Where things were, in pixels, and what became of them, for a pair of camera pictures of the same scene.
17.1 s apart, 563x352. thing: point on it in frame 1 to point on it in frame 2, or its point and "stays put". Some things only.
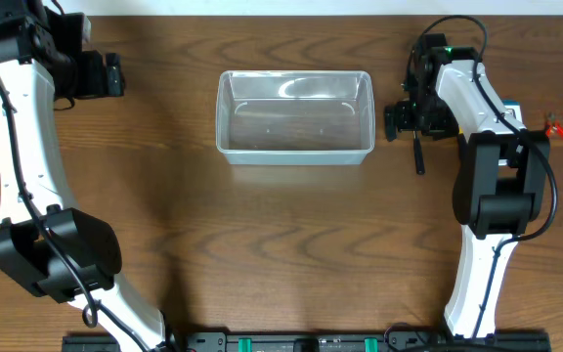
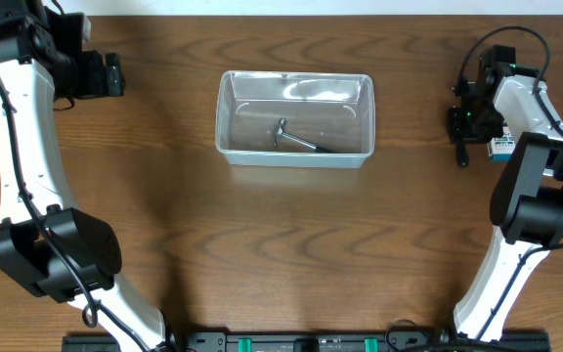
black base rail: (321, 342) stays put
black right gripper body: (392, 119) to (460, 129)
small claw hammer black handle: (418, 154) to (279, 130)
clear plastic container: (289, 117) stays put
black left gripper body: (112, 74) stays put
